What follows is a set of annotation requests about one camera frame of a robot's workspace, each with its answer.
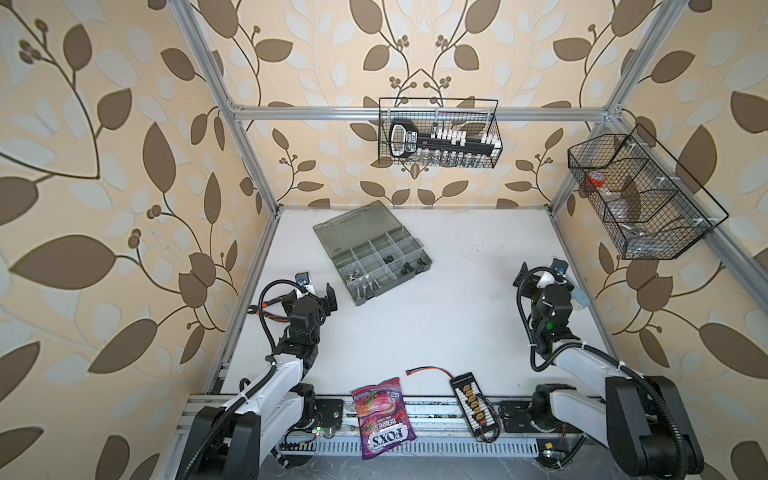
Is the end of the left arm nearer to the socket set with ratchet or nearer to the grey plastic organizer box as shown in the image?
the grey plastic organizer box

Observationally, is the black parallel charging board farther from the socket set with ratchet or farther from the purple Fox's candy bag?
the socket set with ratchet

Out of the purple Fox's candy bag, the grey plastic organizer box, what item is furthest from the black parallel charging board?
the grey plastic organizer box

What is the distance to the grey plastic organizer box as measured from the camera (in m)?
0.99

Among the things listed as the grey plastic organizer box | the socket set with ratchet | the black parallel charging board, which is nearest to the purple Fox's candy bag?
the black parallel charging board

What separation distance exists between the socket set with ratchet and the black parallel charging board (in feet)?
2.06

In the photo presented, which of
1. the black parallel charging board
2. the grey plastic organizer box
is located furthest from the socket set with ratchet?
the black parallel charging board

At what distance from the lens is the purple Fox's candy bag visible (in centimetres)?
71

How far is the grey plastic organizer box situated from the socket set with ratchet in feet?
1.04

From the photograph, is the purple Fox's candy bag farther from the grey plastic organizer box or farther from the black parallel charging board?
the grey plastic organizer box

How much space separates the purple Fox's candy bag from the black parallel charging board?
0.14 m

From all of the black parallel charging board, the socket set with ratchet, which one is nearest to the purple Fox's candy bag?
the black parallel charging board

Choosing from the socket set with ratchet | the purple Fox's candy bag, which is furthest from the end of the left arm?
the socket set with ratchet

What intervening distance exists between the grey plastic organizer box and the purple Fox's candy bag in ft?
0.92

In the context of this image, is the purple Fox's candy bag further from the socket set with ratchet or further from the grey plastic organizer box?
the socket set with ratchet
